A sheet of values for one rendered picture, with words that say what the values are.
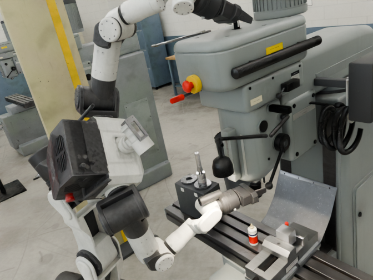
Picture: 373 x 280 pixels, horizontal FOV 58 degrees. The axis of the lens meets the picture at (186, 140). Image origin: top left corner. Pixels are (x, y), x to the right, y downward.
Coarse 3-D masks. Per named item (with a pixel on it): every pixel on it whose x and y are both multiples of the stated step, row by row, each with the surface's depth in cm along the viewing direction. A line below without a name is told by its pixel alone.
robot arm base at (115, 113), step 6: (78, 90) 120; (114, 90) 126; (78, 96) 120; (114, 96) 125; (78, 102) 120; (114, 102) 125; (78, 108) 122; (114, 108) 127; (90, 114) 122; (96, 114) 123; (102, 114) 124; (108, 114) 125; (114, 114) 126
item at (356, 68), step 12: (360, 60) 112; (372, 60) 109; (360, 72) 110; (372, 72) 108; (360, 84) 112; (372, 84) 109; (360, 96) 113; (372, 96) 111; (360, 108) 115; (372, 108) 113; (360, 120) 116; (372, 120) 114
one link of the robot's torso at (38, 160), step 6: (42, 150) 139; (36, 156) 138; (42, 156) 139; (30, 162) 140; (36, 162) 138; (42, 162) 136; (36, 168) 138; (42, 168) 136; (42, 174) 138; (48, 174) 135; (48, 180) 139; (78, 204) 134
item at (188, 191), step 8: (184, 176) 183; (192, 176) 182; (176, 184) 180; (184, 184) 178; (192, 184) 176; (208, 184) 171; (216, 184) 172; (184, 192) 178; (192, 192) 172; (200, 192) 168; (208, 192) 168; (184, 200) 181; (192, 200) 175; (184, 208) 184; (192, 208) 178; (192, 216) 182; (200, 216) 176
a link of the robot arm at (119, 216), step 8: (120, 200) 112; (128, 200) 110; (104, 208) 111; (112, 208) 109; (120, 208) 108; (128, 208) 108; (136, 208) 109; (112, 216) 107; (120, 216) 107; (128, 216) 108; (136, 216) 109; (112, 224) 107; (120, 224) 108; (128, 224) 109; (136, 224) 111; (144, 224) 114; (128, 232) 112; (136, 232) 112; (144, 232) 115
